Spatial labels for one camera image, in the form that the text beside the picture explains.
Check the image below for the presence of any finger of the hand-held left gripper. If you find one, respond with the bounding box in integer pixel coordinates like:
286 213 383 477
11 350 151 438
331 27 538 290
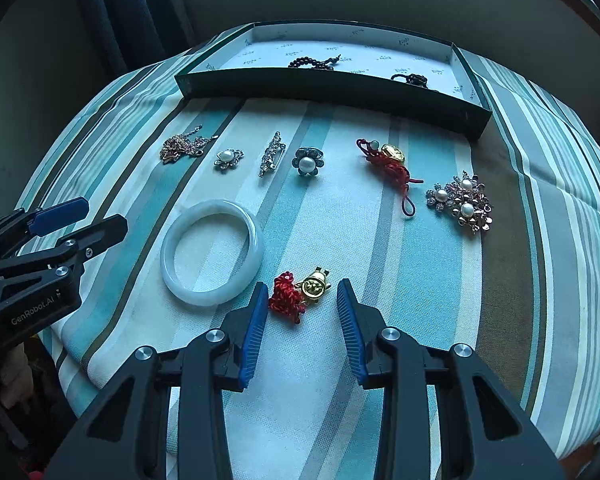
0 196 90 262
0 214 129 311

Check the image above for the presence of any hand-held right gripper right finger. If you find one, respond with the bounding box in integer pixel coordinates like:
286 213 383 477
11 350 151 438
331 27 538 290
336 279 566 480

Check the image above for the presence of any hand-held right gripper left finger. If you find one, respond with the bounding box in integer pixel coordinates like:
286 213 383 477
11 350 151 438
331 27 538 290
45 281 271 480

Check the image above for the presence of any red knot gold charm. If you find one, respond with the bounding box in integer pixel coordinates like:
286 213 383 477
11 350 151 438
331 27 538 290
268 268 332 325

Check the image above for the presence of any white jade bangle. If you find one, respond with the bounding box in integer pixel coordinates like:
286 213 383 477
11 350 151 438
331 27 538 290
160 199 265 307

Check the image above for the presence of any gold chain necklace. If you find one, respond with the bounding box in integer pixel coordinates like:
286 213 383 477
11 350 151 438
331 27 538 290
160 124 220 166

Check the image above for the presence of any small pearl flower brooch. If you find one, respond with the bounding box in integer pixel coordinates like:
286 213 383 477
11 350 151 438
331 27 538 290
213 148 245 173

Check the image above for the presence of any large pearl flower brooch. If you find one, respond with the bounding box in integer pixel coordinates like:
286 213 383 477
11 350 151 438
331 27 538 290
426 170 494 235

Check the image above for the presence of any red cord gold charm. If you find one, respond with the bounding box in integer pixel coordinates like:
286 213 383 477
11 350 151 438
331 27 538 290
356 137 425 220

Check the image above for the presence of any pearl flower ring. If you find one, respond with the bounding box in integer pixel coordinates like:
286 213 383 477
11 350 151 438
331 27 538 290
292 146 322 178

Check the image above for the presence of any rhinestone bar brooch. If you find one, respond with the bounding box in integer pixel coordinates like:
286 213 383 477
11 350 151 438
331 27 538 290
258 131 287 179

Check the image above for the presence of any green gift box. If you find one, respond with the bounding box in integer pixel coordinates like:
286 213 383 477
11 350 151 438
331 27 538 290
174 22 493 139

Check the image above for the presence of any person's left hand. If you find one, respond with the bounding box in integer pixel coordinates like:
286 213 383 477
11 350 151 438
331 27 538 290
0 345 34 411

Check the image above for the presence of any striped teal cloth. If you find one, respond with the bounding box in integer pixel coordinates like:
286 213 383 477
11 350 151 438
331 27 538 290
17 22 600 466

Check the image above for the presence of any dark blue curtain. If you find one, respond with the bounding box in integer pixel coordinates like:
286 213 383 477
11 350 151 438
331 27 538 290
70 0 201 76

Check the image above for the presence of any dark hair tie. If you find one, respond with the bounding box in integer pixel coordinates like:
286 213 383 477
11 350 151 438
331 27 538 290
391 72 438 92

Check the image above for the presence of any dark red bead bracelet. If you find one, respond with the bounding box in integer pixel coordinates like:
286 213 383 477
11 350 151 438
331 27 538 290
287 53 342 71

